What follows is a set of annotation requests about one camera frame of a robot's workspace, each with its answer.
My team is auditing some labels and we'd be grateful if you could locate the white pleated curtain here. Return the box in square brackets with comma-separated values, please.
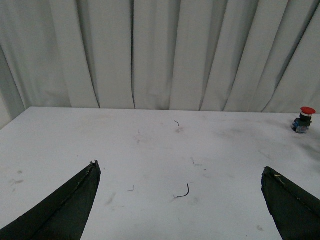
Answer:
[0, 0, 320, 127]

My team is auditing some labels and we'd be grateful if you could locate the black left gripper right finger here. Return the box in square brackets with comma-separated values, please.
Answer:
[261, 166, 320, 240]

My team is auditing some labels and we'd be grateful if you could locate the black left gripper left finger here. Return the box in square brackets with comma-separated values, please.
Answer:
[0, 161, 101, 240]

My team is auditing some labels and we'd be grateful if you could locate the red mushroom push button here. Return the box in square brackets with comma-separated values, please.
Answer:
[291, 106, 316, 134]

